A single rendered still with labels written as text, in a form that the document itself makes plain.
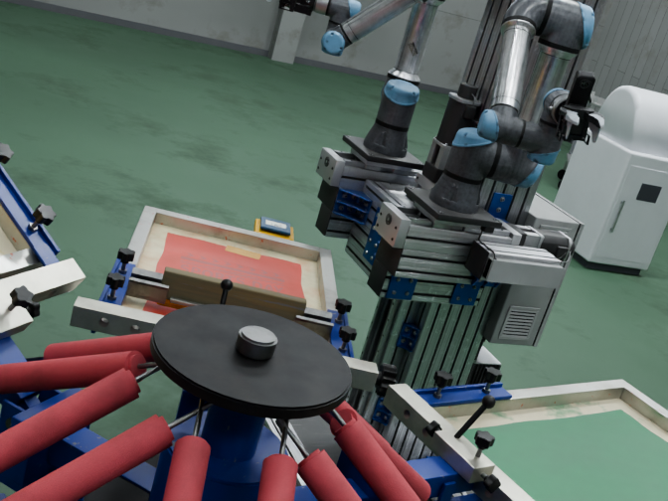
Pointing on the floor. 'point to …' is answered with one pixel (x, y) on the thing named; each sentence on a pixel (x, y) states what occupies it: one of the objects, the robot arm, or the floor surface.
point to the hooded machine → (620, 183)
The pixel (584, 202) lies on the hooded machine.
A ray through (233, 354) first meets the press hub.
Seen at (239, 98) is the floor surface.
